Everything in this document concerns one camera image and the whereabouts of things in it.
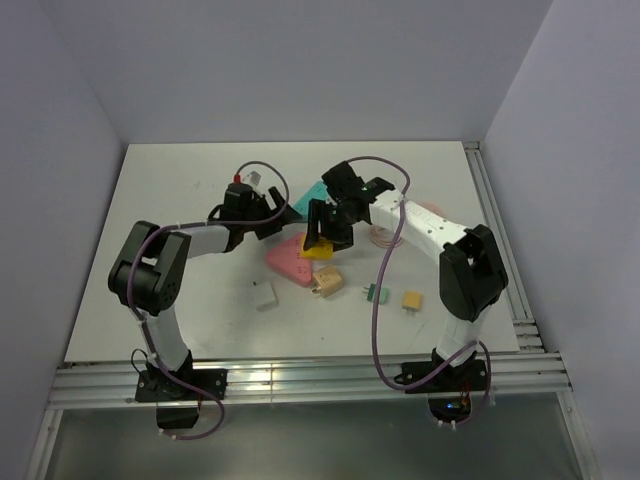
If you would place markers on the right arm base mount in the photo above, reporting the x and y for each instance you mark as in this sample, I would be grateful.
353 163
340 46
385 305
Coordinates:
449 393

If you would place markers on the aluminium right rail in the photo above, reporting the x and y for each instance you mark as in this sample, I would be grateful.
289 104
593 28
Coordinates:
527 332

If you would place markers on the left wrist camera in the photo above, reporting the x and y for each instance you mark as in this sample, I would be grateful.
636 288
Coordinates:
252 178

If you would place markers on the aluminium rail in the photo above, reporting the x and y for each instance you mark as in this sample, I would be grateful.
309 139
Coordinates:
113 385
527 332

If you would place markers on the pink triangular power strip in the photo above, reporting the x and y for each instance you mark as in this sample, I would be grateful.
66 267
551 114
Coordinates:
286 260

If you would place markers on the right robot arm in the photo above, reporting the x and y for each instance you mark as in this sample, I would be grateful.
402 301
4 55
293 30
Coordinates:
471 272

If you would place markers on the yellow cube power socket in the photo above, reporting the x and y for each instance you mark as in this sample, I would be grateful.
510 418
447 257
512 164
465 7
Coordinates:
322 251

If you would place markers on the white plug adapter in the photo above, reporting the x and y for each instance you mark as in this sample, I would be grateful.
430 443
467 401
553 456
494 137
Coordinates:
263 296

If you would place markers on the beige plug adapter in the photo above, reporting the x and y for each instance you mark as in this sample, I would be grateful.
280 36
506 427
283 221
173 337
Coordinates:
326 281

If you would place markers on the aluminium front rail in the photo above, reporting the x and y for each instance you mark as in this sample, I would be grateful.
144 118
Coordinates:
113 385

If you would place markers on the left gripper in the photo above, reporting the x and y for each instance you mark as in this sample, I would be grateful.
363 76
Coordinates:
290 216

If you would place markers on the orange plug adapter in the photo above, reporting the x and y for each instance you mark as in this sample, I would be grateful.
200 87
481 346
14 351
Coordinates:
412 302

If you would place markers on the green plug adapter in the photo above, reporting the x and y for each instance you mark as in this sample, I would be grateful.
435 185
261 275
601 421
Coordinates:
372 292

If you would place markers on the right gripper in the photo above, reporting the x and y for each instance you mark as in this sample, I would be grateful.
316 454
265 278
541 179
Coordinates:
341 240

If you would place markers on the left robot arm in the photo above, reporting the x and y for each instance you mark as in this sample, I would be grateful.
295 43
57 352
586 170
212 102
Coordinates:
148 271

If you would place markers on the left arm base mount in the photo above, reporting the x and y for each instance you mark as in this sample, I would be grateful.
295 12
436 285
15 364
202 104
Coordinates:
178 407

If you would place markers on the teal triangular power strip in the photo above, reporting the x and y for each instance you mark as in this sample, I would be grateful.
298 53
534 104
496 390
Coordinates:
317 191

